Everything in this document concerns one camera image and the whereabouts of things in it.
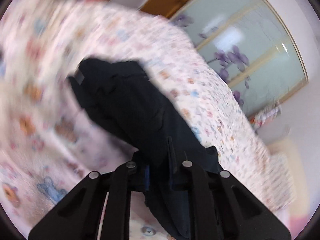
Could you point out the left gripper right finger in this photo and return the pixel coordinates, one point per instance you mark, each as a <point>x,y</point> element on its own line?
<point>220,207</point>

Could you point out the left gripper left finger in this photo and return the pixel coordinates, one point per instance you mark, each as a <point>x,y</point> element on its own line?
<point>97,208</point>

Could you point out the black pants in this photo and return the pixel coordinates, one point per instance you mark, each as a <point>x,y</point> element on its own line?
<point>120,98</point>

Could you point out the floral bed sheet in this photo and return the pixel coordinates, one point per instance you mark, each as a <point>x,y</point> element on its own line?
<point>48,143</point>

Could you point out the beige headboard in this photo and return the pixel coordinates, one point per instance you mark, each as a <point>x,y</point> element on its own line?
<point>290,149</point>

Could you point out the clear toy container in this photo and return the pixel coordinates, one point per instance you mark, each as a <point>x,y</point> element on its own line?
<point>266,115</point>

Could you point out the glass sliding wardrobe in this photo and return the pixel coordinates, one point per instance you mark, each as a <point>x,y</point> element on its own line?
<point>245,42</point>

